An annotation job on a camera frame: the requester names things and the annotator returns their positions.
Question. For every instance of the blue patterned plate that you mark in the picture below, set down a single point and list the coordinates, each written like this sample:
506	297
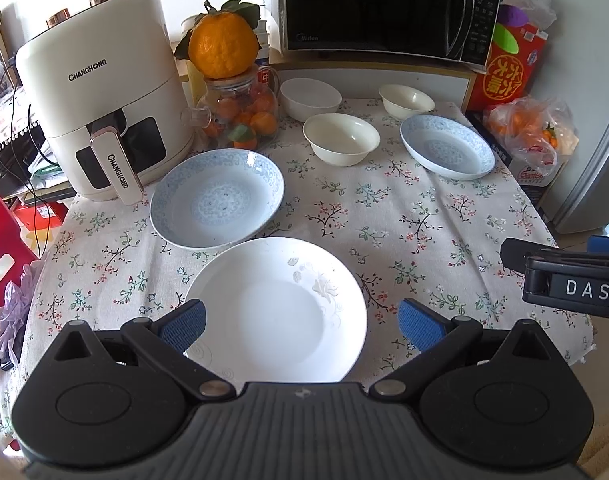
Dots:
446	147
216	199

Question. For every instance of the cream bowl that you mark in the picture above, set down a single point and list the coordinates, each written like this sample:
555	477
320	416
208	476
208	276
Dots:
402	102
340	140

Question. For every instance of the purple cloth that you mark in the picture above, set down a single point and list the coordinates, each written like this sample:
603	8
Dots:
13	320

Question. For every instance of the grey refrigerator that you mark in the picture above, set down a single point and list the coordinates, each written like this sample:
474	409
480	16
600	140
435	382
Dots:
586	207

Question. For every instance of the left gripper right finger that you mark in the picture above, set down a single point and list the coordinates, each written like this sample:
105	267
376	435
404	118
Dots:
441	343

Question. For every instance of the red bag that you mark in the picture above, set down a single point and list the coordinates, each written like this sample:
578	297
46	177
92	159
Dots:
12	246

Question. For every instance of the dark cardboard box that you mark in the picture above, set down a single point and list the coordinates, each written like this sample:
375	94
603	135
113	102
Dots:
532	183

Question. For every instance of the glass jar with tangerines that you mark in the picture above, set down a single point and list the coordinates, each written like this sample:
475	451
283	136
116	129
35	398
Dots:
237	112

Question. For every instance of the white bowl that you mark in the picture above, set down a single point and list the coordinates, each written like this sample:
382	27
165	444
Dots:
303	98

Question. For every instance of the plain white plate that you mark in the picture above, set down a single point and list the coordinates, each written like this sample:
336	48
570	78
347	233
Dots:
279	310

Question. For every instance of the large orange on jar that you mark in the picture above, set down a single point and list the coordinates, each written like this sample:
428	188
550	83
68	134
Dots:
221	43

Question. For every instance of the floral tablecloth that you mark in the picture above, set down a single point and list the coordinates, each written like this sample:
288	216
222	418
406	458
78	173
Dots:
401	230

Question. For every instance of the white Changhong air fryer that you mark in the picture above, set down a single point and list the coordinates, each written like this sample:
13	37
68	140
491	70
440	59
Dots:
106	92

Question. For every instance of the red gift box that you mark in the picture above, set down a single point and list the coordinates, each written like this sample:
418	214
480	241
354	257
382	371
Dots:
516	46

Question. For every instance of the stack of paper cups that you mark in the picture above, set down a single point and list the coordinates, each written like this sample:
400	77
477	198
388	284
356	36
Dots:
263	37

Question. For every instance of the plastic bag of oranges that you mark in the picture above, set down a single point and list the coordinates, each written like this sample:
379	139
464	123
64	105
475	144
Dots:
540	133

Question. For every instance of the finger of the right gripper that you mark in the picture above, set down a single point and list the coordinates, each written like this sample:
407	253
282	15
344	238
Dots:
516	253
598	244

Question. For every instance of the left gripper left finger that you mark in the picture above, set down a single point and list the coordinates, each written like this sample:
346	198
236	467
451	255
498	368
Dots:
161	344

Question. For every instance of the black Midea microwave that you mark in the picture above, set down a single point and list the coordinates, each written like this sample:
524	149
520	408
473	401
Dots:
447	30

